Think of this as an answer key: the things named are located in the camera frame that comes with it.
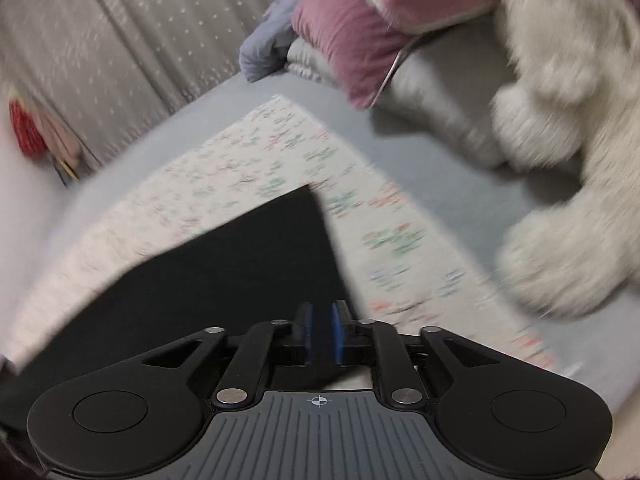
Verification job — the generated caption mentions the black pants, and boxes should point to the black pants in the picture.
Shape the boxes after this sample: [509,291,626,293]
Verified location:
[1,186,350,432]

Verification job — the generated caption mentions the floral white bed mat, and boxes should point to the floral white bed mat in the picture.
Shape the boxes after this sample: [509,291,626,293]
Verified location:
[3,96,554,370]

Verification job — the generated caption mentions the light blue bed sheet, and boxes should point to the light blue bed sheet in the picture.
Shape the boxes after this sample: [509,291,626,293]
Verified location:
[42,73,639,410]

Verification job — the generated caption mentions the blue-grey blanket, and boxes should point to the blue-grey blanket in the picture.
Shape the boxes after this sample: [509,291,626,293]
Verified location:
[239,0,299,82]

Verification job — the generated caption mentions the pink hanging cloth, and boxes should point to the pink hanging cloth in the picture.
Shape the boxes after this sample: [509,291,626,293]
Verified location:
[32,105,82,170]

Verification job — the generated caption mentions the red hanging bag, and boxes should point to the red hanging bag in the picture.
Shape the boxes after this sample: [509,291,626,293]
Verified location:
[9,99,48,159]

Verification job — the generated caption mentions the grey patterned curtain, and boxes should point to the grey patterned curtain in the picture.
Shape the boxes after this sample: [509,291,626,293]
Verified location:
[1,0,273,168]

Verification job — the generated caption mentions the white plush toy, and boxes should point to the white plush toy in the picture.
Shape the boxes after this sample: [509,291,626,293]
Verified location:
[492,0,639,316]

